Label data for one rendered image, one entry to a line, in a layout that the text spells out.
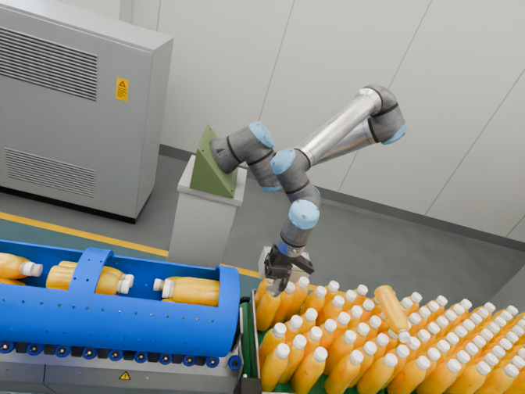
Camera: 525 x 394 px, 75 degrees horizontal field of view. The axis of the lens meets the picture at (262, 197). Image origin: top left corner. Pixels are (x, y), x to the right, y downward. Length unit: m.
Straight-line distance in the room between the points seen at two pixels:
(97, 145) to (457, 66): 3.29
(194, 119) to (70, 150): 1.44
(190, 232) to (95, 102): 1.21
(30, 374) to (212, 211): 0.95
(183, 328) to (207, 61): 2.93
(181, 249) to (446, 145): 3.18
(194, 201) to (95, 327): 0.85
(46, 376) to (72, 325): 0.28
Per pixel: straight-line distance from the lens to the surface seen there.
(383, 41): 3.68
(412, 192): 4.45
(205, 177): 1.63
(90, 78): 2.58
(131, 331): 1.08
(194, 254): 1.96
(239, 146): 1.64
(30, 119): 2.93
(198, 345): 1.11
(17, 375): 1.37
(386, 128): 1.51
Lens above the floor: 2.04
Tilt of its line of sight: 32 degrees down
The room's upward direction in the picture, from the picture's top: 19 degrees clockwise
